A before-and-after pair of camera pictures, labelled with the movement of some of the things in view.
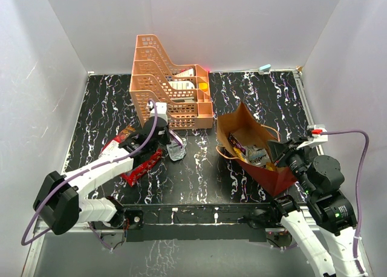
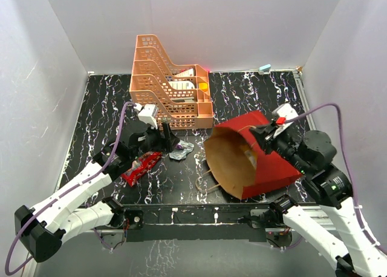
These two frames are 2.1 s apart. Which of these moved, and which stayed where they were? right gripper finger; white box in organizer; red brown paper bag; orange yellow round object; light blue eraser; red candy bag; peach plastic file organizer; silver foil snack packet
Moved: silver foil snack packet; red brown paper bag; right gripper finger
Stayed: peach plastic file organizer; orange yellow round object; white box in organizer; light blue eraser; red candy bag
